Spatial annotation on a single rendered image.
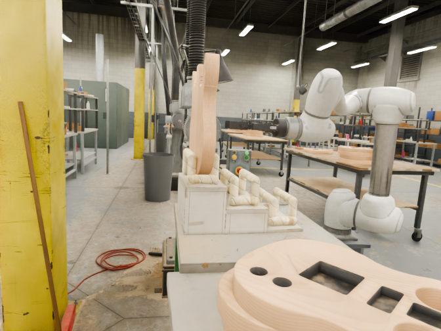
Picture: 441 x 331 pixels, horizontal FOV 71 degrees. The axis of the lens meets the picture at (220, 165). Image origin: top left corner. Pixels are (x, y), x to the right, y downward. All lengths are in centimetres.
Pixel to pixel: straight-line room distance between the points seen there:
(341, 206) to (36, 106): 173
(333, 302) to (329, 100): 79
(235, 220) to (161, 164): 371
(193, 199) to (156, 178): 377
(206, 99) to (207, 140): 14
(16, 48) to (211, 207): 134
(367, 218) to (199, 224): 102
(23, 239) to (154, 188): 303
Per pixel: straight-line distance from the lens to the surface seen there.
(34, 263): 212
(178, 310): 79
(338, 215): 188
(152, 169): 482
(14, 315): 231
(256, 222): 116
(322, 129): 128
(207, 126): 102
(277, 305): 58
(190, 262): 93
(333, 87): 122
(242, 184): 132
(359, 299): 66
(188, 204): 108
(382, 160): 178
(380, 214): 182
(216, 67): 103
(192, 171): 109
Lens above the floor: 134
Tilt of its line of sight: 9 degrees down
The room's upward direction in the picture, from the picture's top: 3 degrees clockwise
